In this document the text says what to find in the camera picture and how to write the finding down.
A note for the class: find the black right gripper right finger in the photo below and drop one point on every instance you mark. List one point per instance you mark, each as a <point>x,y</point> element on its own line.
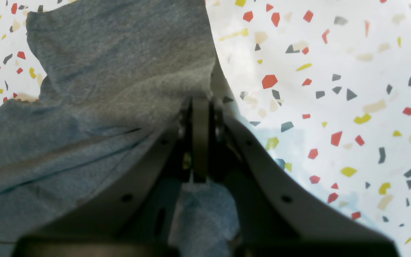
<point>277,217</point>

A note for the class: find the grey t-shirt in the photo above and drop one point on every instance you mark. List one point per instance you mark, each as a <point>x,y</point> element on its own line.
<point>117,72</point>

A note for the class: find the terrazzo pattern tablecloth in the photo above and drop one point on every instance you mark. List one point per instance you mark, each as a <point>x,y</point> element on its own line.
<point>324,85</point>

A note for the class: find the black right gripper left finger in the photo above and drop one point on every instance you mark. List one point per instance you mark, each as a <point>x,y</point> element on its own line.
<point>132,217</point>

